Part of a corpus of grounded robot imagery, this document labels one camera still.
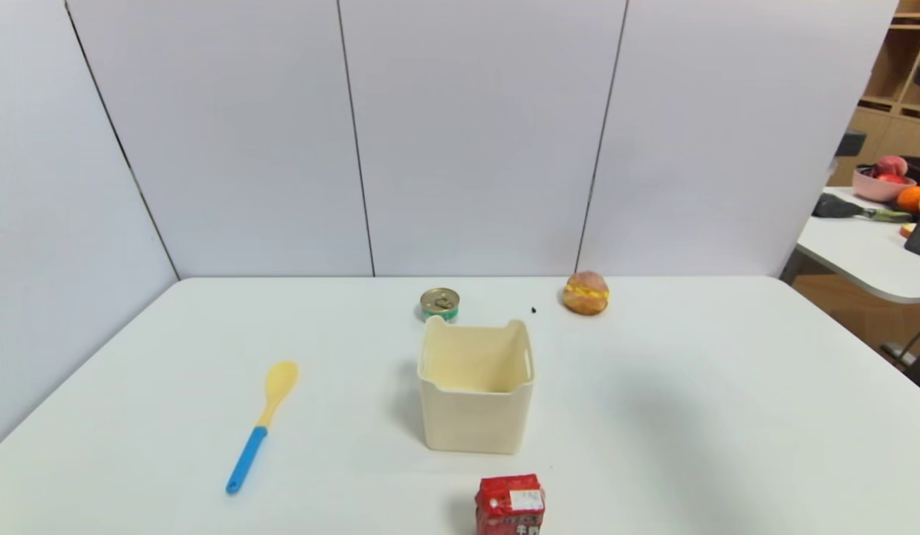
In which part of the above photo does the cream plastic box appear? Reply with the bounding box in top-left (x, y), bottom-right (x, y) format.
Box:
top-left (418, 316), bottom-right (536, 455)

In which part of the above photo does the green cat food can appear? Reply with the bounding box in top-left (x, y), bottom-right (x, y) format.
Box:
top-left (419, 288), bottom-right (461, 323)

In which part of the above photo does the toy bread bun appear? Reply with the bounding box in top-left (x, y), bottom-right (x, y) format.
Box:
top-left (562, 270), bottom-right (610, 316)

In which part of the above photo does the red milk carton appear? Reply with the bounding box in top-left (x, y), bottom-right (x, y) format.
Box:
top-left (474, 474), bottom-right (546, 535)

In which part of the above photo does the white side table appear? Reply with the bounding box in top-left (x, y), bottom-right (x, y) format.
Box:
top-left (778, 187), bottom-right (920, 305)

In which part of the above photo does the pink bowl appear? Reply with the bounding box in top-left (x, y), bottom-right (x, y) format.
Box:
top-left (852, 167), bottom-right (916, 204)

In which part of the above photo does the wooden shelf unit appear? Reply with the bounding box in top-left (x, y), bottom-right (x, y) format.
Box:
top-left (828, 0), bottom-right (920, 190)

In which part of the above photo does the yellow spoon with blue handle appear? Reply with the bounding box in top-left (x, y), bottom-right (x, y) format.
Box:
top-left (225, 360), bottom-right (299, 495)

